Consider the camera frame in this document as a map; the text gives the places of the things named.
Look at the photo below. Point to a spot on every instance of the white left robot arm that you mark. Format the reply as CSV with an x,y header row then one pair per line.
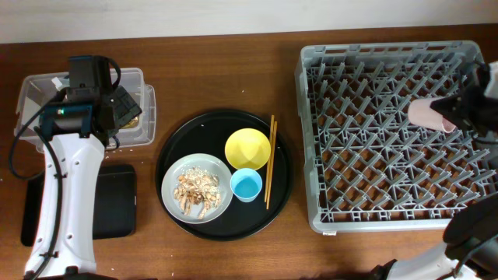
x,y
63,245

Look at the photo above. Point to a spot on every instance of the food scraps on plate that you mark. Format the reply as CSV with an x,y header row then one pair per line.
x,y
197,187

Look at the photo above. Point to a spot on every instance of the black rectangular bin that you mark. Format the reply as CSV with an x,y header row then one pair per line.
x,y
114,207

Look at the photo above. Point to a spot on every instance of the clear plastic waste bin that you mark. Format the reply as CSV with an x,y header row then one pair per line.
x,y
36,90

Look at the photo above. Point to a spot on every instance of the round black tray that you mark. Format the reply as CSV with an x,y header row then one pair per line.
x,y
207,133

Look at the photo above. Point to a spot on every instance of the blue cup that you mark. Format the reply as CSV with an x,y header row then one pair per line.
x,y
246,184

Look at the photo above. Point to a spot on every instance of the gold foil wrapper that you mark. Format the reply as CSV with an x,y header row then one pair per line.
x,y
132,123

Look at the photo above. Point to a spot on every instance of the grey dishwasher rack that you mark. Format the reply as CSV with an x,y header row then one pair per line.
x,y
367,168

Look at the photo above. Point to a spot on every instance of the yellow bowl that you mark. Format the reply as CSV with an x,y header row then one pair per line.
x,y
247,148

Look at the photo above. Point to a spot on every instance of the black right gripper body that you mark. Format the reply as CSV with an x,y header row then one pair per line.
x,y
481,111

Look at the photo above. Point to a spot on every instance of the grey plate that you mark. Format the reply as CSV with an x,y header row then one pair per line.
x,y
205,162

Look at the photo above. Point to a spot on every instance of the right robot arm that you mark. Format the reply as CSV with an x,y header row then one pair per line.
x,y
469,246

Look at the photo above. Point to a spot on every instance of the pink cup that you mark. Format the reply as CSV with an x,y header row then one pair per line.
x,y
420,113

